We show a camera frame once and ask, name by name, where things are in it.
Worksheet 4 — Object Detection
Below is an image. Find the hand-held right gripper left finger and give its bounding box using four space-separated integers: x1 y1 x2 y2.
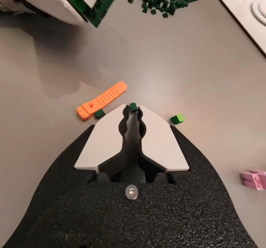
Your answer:
74 104 130 176

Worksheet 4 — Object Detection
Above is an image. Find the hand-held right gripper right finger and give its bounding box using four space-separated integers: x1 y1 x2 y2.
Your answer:
138 105 190 174

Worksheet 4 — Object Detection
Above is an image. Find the green and white lego assembly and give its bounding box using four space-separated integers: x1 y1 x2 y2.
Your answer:
60 0 120 28

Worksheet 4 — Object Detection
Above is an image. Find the light green lego brick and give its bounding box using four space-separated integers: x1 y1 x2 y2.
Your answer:
170 113 185 125

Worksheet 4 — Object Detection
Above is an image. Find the pile of dark green lego bricks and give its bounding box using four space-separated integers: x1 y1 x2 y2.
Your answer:
127 0 199 18

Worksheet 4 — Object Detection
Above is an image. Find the pink lego piece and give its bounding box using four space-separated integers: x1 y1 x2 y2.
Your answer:
240 170 266 191

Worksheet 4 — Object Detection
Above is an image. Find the orange brick separator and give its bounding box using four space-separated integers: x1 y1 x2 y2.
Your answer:
76 81 127 121

